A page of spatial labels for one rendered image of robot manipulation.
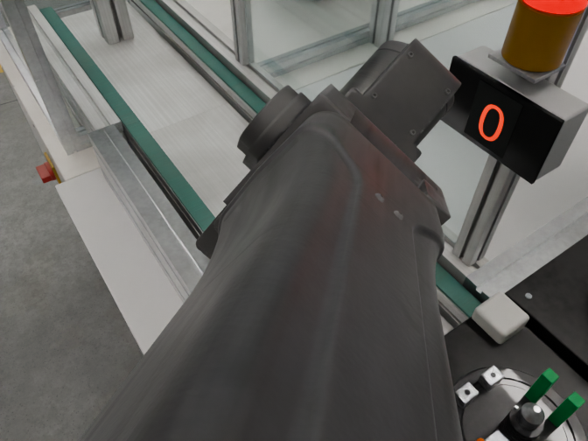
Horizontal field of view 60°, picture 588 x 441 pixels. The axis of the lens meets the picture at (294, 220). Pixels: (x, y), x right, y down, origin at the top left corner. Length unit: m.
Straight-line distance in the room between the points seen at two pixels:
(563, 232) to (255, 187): 0.68
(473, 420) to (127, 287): 0.51
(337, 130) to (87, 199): 0.82
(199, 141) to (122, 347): 1.00
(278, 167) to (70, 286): 1.83
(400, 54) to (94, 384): 1.56
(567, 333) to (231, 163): 0.55
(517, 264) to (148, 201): 0.52
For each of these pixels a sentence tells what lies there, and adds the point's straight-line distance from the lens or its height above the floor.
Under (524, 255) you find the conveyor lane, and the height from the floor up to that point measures 0.96.
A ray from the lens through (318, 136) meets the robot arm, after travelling 0.15.
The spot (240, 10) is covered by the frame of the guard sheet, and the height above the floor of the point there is 1.07.
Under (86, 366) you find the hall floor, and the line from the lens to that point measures 1.78.
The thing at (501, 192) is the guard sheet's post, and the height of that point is 1.10.
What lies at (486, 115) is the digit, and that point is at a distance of 0.52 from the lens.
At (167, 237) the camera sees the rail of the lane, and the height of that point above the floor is 0.96.
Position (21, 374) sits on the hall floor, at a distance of 1.85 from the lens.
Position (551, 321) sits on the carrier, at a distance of 0.68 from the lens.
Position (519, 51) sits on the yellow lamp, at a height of 1.28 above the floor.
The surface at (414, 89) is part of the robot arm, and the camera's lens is 0.28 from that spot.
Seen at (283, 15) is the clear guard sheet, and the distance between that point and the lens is 0.87.
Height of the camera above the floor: 1.50
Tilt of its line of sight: 48 degrees down
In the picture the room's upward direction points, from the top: straight up
